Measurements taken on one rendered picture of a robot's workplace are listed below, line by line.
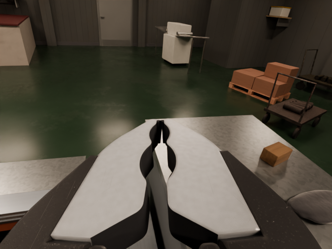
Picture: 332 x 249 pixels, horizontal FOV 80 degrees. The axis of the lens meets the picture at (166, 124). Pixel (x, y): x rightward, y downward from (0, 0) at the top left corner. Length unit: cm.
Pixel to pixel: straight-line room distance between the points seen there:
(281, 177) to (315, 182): 11
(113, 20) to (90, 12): 86
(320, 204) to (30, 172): 120
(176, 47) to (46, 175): 555
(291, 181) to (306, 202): 12
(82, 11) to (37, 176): 794
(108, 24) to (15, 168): 799
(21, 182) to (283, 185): 111
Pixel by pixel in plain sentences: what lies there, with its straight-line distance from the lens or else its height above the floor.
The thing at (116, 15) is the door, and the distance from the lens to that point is 896.
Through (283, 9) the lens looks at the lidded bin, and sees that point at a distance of 748.
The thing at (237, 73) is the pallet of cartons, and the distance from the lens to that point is 501.
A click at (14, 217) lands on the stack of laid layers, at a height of 83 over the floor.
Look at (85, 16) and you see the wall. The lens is 882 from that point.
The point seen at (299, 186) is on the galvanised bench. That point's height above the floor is 105.
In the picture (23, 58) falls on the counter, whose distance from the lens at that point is 616.
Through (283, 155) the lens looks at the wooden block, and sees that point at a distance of 85.
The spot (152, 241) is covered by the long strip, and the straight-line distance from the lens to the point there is 77.
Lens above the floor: 152
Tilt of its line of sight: 30 degrees down
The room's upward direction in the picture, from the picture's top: 6 degrees clockwise
